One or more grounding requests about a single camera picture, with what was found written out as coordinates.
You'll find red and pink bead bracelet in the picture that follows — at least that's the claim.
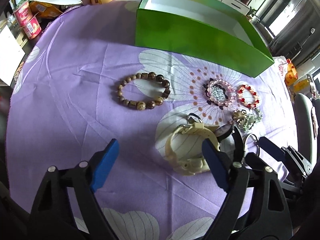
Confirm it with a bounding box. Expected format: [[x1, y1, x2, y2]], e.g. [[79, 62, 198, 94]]
[[236, 84, 261, 110]]

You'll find green jade chain bracelet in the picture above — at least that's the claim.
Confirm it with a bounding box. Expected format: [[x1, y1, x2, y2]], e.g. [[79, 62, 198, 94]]
[[231, 108, 264, 132]]

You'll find black wristwatch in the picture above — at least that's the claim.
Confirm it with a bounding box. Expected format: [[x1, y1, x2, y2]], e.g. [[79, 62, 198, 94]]
[[204, 124, 245, 164]]

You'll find purple floral tablecloth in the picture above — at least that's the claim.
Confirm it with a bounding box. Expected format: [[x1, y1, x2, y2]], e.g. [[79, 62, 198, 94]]
[[6, 0, 298, 239]]

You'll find black cord bangle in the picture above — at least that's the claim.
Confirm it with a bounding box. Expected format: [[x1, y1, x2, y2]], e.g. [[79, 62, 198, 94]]
[[244, 133, 260, 157]]

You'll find green cardboard box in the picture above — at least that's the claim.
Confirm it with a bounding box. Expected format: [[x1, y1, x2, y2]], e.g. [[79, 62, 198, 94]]
[[135, 0, 274, 77]]

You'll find brown wooden bead bracelet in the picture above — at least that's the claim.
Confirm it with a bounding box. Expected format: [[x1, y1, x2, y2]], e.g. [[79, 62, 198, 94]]
[[117, 71, 171, 111]]

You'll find pink crystal bead bracelet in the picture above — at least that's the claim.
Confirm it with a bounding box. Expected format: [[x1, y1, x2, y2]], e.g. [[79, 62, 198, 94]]
[[204, 78, 237, 107]]

